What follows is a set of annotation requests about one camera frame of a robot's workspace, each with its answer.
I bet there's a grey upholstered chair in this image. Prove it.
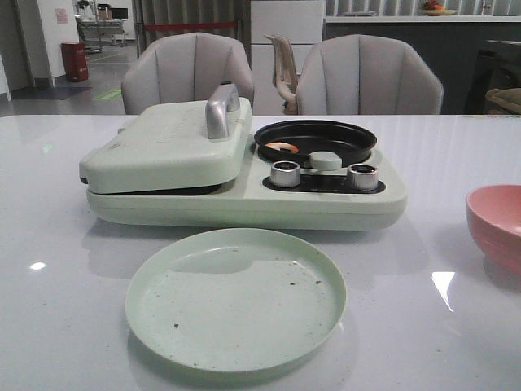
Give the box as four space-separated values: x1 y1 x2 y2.
296 34 444 115
121 33 255 115

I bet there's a right silver control knob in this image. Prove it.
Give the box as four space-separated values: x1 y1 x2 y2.
347 163 379 191

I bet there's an orange shrimp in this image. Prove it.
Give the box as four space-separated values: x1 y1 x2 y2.
265 142 299 154

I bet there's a white cabinet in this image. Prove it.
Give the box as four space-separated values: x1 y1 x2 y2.
251 1 326 116

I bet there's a silver control knob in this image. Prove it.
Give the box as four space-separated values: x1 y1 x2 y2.
347 163 379 191
269 160 300 188

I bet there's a mint green breakfast maker base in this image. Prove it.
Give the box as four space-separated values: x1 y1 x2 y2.
87 138 407 231

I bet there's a mint green sandwich maker lid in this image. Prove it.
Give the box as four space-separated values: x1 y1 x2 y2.
79 84 252 195

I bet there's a mint green round plate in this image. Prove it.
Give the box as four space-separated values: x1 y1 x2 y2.
125 228 347 374

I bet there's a left silver control knob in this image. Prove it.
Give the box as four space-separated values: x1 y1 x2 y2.
269 160 300 188

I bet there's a black round frying pan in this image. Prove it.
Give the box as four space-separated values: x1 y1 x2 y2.
254 119 377 168

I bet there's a left grey upholstered chair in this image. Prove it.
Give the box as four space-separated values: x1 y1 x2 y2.
121 33 255 115

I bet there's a right grey upholstered chair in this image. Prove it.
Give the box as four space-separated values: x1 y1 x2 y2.
296 34 444 115

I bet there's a fruit bowl on counter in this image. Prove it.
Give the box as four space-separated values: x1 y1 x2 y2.
421 0 458 16

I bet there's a beige cushion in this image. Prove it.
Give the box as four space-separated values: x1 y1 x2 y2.
485 88 520 114

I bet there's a dark grey counter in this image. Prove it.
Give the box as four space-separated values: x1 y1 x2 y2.
323 15 520 114

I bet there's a red bin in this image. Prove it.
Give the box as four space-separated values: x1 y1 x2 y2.
60 42 89 82

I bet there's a pink bowl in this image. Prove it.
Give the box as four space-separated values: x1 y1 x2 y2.
466 184 520 274

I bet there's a beige office chair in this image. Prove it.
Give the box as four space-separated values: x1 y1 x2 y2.
265 35 298 115

